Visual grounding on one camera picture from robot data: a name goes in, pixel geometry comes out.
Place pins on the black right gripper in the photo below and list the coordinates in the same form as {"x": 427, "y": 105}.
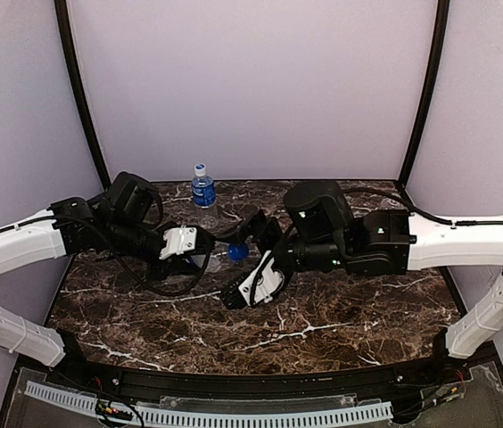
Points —
{"x": 272, "y": 234}

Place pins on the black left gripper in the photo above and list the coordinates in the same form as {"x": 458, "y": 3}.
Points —
{"x": 207, "y": 242}

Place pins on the pepsi bottle blue label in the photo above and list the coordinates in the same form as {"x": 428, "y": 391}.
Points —
{"x": 218, "y": 261}

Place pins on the small water bottle blue label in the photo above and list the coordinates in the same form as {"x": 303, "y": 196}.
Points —
{"x": 205, "y": 197}

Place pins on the blue pepsi bottle cap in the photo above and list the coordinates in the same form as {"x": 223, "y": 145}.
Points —
{"x": 238, "y": 252}

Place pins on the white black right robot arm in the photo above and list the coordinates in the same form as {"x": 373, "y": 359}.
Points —
{"x": 325, "y": 235}

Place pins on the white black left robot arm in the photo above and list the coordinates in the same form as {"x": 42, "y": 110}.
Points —
{"x": 111, "y": 221}

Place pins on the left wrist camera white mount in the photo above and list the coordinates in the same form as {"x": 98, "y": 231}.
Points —
{"x": 178, "y": 241}

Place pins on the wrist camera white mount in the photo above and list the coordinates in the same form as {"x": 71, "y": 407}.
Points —
{"x": 178, "y": 241}
{"x": 261, "y": 285}

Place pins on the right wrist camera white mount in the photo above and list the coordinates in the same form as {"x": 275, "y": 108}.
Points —
{"x": 261, "y": 285}

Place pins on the black front table rail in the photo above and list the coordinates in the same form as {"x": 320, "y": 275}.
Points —
{"x": 397, "y": 381}

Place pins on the black right table edge rail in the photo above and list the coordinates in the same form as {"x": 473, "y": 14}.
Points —
{"x": 453, "y": 290}

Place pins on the black right rear frame post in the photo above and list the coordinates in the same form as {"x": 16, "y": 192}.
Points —
{"x": 431, "y": 74}

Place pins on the black frame post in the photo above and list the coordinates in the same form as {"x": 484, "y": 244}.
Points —
{"x": 431, "y": 74}
{"x": 62, "y": 13}

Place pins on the white slotted cable duct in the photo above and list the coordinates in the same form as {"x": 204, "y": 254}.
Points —
{"x": 179, "y": 412}

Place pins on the black left rear frame post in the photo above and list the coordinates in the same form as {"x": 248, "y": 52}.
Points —
{"x": 62, "y": 13}

